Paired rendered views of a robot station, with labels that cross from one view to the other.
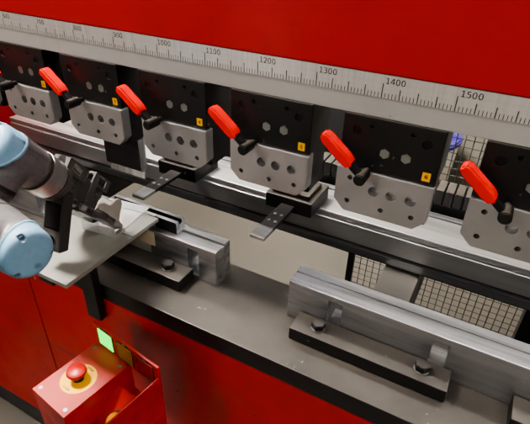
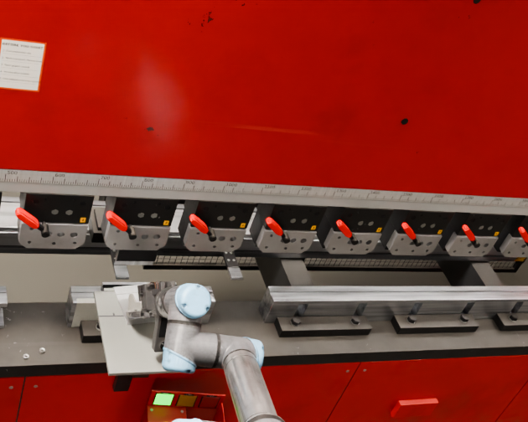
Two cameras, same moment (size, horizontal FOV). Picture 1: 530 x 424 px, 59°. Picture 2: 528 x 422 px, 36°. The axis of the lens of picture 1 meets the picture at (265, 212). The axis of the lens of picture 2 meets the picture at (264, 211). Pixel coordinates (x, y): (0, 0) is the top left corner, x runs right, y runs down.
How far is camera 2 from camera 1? 174 cm
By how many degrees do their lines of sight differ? 47
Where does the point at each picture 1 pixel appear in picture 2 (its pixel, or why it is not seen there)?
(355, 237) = not seen: hidden behind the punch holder
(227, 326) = not seen: hidden behind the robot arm
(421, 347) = (350, 310)
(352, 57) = (356, 184)
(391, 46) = (377, 178)
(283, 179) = (296, 246)
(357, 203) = (339, 249)
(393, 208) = (359, 247)
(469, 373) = (374, 313)
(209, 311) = not seen: hidden behind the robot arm
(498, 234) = (406, 247)
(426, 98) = (387, 197)
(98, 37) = (168, 184)
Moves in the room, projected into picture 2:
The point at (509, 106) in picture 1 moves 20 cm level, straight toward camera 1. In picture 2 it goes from (421, 197) to (453, 249)
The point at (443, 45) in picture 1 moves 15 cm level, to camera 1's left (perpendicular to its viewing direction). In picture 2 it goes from (400, 177) to (365, 192)
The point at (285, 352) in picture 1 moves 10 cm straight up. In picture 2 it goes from (286, 347) to (297, 324)
